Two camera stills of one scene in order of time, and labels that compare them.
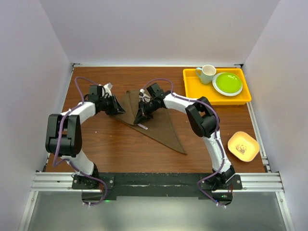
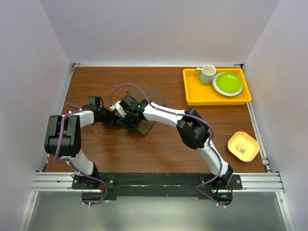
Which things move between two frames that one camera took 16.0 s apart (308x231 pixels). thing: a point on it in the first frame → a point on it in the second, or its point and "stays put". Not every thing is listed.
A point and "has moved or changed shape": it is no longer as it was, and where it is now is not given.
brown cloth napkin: x=159 y=126 has moved or changed shape
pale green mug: x=206 y=73 stays put
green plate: x=227 y=83 stays put
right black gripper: x=142 y=113 → x=123 y=121
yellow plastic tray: x=194 y=89 stays put
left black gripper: x=116 y=109 → x=112 y=118
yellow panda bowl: x=244 y=146 stays put
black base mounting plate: x=106 y=187 stays put
